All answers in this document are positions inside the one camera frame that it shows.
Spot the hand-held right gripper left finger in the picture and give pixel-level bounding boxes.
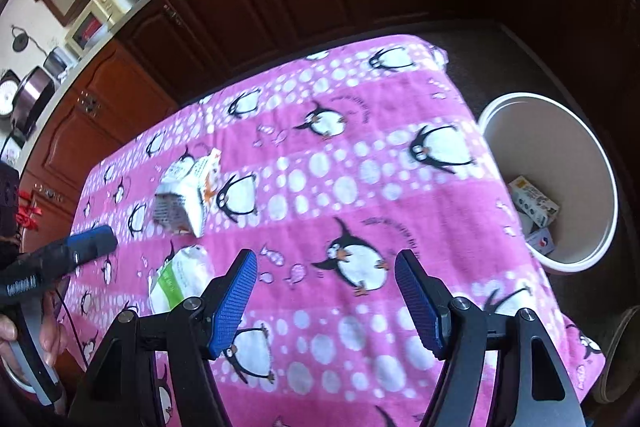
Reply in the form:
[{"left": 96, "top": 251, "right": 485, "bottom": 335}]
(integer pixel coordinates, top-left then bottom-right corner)
[{"left": 67, "top": 248, "right": 258, "bottom": 427}]

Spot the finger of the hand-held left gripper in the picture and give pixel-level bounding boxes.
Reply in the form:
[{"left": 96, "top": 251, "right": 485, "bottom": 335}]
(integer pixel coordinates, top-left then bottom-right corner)
[{"left": 20, "top": 226, "right": 119, "bottom": 278}]

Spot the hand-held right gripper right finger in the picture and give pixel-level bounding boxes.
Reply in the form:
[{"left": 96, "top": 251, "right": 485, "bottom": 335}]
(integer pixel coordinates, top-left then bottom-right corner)
[{"left": 394, "top": 249, "right": 586, "bottom": 427}]

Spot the white packet with green label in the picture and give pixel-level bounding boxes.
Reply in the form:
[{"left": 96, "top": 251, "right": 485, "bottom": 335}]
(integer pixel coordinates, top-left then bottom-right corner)
[{"left": 147, "top": 245, "right": 216, "bottom": 314}]

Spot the crushed white orange carton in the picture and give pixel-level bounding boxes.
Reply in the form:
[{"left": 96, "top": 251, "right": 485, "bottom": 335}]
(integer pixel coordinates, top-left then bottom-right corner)
[{"left": 154, "top": 147, "right": 223, "bottom": 239}]

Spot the white box with red-blue emblem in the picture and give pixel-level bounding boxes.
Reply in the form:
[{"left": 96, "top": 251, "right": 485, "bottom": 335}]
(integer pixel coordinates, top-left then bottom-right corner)
[{"left": 524, "top": 227, "right": 555, "bottom": 256}]

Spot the yellow white box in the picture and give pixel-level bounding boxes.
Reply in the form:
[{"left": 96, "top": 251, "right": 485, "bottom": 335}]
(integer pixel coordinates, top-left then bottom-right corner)
[{"left": 509, "top": 176, "right": 560, "bottom": 228}]

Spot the round white bin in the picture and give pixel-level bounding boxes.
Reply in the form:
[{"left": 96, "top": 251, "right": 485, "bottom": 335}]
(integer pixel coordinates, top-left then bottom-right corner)
[{"left": 476, "top": 92, "right": 620, "bottom": 275}]

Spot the person's left hand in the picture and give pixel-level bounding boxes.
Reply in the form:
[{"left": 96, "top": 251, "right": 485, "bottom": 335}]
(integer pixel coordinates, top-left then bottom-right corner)
[{"left": 0, "top": 296, "right": 68, "bottom": 368}]

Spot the red ribbon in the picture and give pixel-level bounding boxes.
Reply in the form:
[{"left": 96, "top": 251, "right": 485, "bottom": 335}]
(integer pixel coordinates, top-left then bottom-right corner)
[{"left": 14, "top": 201, "right": 45, "bottom": 234}]

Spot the pink penguin blanket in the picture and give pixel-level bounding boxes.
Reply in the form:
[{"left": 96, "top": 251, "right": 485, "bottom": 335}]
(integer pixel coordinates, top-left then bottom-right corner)
[{"left": 52, "top": 34, "right": 608, "bottom": 427}]

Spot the silver cooking pot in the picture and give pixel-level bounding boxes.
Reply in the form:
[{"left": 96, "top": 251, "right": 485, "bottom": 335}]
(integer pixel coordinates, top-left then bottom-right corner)
[{"left": 9, "top": 66, "right": 56, "bottom": 139}]

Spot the white round appliance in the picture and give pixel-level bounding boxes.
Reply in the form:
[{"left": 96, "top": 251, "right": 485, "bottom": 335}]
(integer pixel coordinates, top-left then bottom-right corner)
[{"left": 0, "top": 70, "right": 22, "bottom": 115}]

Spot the tan round basket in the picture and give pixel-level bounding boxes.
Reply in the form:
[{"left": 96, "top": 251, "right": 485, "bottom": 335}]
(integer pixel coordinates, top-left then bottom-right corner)
[{"left": 592, "top": 304, "right": 640, "bottom": 405}]

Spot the white microwave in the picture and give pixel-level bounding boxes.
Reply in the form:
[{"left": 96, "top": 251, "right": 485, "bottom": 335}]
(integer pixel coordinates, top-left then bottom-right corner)
[{"left": 64, "top": 2, "right": 118, "bottom": 55}]

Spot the black cable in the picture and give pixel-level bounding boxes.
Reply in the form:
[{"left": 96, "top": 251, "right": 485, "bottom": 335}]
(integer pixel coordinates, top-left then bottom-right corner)
[{"left": 52, "top": 277, "right": 91, "bottom": 370}]

